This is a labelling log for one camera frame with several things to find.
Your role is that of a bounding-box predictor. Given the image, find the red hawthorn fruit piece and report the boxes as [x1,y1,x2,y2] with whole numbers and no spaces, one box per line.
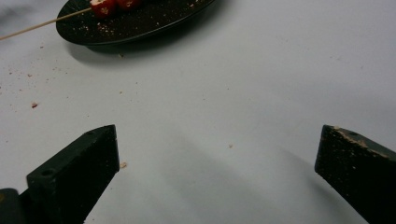
[90,0,117,19]

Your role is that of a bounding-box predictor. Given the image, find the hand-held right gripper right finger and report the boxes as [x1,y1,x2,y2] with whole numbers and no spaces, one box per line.
[314,124,396,224]

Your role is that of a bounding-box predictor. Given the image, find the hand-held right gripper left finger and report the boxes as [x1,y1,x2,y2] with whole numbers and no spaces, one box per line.
[19,124,120,224]

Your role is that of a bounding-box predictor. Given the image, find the thin bamboo skewer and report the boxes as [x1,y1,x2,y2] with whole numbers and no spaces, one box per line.
[0,7,93,42]

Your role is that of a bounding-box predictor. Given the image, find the black round plate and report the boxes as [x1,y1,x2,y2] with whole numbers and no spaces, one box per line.
[55,0,217,47]

